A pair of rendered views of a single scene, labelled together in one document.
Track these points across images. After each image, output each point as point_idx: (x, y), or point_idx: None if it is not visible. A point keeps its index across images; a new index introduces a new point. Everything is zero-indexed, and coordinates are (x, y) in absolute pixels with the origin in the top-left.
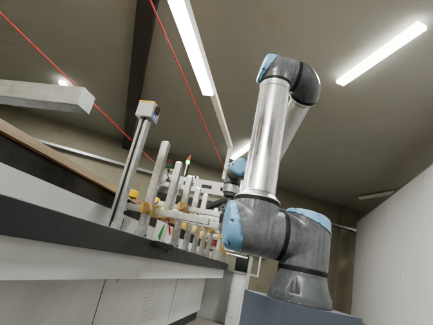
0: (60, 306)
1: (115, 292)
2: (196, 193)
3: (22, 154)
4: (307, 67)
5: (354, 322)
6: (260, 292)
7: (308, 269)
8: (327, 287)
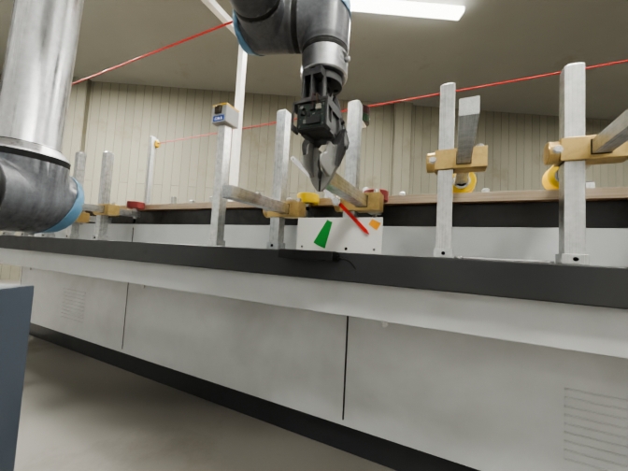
0: (277, 331)
1: (390, 343)
2: (562, 88)
3: (202, 214)
4: None
5: None
6: (4, 289)
7: None
8: None
